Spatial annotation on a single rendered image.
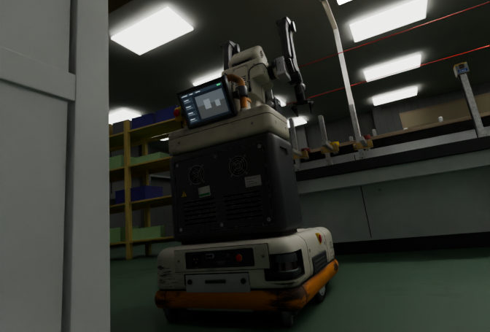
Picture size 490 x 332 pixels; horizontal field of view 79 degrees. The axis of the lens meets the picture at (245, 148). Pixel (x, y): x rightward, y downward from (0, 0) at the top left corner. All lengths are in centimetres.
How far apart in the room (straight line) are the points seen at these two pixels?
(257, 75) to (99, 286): 148
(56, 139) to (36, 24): 11
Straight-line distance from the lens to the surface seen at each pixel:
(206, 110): 133
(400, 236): 261
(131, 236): 517
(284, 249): 108
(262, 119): 122
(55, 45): 37
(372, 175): 241
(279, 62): 177
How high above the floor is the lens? 35
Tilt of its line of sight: 14 degrees up
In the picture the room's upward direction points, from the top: 7 degrees counter-clockwise
